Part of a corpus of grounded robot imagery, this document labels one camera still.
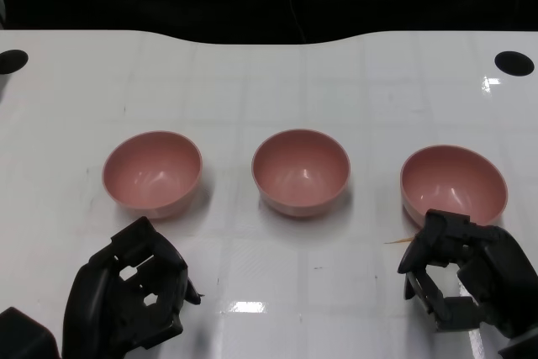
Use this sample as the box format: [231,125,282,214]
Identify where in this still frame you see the black round table grommet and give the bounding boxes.
[493,50,535,77]
[0,49,29,75]

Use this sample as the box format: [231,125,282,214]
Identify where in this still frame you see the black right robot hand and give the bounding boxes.
[397,209,538,339]

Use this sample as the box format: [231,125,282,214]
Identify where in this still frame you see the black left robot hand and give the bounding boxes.
[62,215,206,359]

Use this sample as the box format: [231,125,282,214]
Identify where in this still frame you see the pink plastic bowl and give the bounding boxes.
[251,128,351,218]
[399,144,509,230]
[102,130,203,220]

